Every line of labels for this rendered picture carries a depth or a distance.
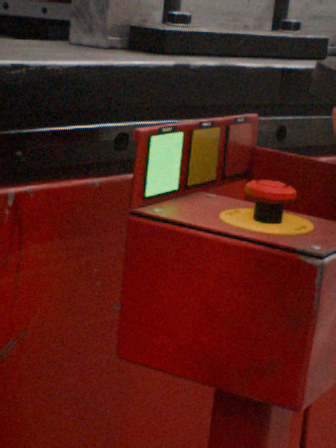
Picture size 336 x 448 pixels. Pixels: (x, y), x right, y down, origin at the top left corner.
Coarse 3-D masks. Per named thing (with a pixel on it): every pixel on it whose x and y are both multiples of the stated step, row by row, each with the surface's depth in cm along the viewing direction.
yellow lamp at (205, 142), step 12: (204, 132) 82; (216, 132) 84; (192, 144) 81; (204, 144) 83; (216, 144) 85; (192, 156) 82; (204, 156) 83; (216, 156) 85; (192, 168) 82; (204, 168) 84; (192, 180) 82; (204, 180) 84
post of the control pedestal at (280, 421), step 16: (224, 400) 83; (240, 400) 82; (256, 400) 81; (224, 416) 83; (240, 416) 82; (256, 416) 82; (272, 416) 82; (288, 416) 85; (224, 432) 83; (240, 432) 83; (256, 432) 82; (272, 432) 82; (288, 432) 86
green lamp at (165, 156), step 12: (180, 132) 79; (156, 144) 76; (168, 144) 78; (180, 144) 79; (156, 156) 77; (168, 156) 78; (180, 156) 80; (156, 168) 77; (168, 168) 79; (156, 180) 77; (168, 180) 79; (156, 192) 78
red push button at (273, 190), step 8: (248, 184) 75; (256, 184) 75; (264, 184) 75; (272, 184) 75; (280, 184) 75; (288, 184) 76; (248, 192) 75; (256, 192) 74; (264, 192) 74; (272, 192) 74; (280, 192) 74; (288, 192) 74; (256, 200) 74; (264, 200) 74; (272, 200) 74; (280, 200) 74; (288, 200) 74; (256, 208) 76; (264, 208) 75; (272, 208) 75; (280, 208) 75; (256, 216) 76; (264, 216) 75; (272, 216) 75; (280, 216) 75
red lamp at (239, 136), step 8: (232, 128) 87; (240, 128) 88; (248, 128) 89; (232, 136) 87; (240, 136) 88; (248, 136) 90; (232, 144) 87; (240, 144) 89; (248, 144) 90; (232, 152) 88; (240, 152) 89; (248, 152) 90; (232, 160) 88; (240, 160) 89; (248, 160) 91; (232, 168) 88; (240, 168) 90; (224, 176) 87
